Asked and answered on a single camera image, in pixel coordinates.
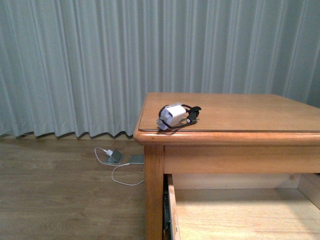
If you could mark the white charger adapter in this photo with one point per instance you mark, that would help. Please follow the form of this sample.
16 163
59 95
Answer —
170 116

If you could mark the wooden drawer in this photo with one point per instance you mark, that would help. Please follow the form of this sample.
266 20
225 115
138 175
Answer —
244 206

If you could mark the white floor charger plug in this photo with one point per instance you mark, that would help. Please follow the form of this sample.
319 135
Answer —
109 152

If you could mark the grey flat floor plate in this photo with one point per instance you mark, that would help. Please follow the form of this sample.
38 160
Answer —
136 159

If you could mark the grey floor socket box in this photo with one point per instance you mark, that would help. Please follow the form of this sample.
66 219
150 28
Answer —
115 158

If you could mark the light wooden nightstand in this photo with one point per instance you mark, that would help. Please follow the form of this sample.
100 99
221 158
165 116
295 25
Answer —
235 134

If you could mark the light blue curtain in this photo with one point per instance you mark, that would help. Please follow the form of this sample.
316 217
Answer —
85 66

